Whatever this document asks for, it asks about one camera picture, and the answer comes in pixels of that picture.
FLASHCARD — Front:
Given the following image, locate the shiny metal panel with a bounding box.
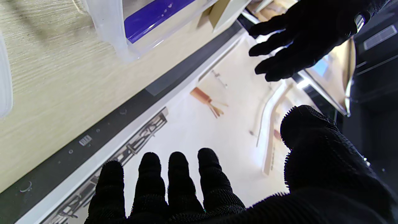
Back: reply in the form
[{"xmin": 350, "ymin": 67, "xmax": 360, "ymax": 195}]
[{"xmin": 297, "ymin": 36, "xmax": 357, "ymax": 118}]

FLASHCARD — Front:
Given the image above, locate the clear container with blue clips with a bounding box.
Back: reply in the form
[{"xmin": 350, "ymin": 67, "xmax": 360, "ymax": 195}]
[{"xmin": 81, "ymin": 0, "xmax": 220, "ymax": 64}]

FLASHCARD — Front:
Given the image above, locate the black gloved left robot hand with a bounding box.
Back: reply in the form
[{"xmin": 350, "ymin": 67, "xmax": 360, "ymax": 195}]
[{"xmin": 248, "ymin": 0, "xmax": 391, "ymax": 82}]

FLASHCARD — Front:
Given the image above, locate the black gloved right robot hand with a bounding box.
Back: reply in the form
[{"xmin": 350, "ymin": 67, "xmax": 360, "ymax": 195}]
[{"xmin": 84, "ymin": 105, "xmax": 398, "ymax": 224}]

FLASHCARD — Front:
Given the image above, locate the clear lid with blue label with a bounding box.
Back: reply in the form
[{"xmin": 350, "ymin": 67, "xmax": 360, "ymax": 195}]
[{"xmin": 0, "ymin": 31, "xmax": 13, "ymax": 119}]

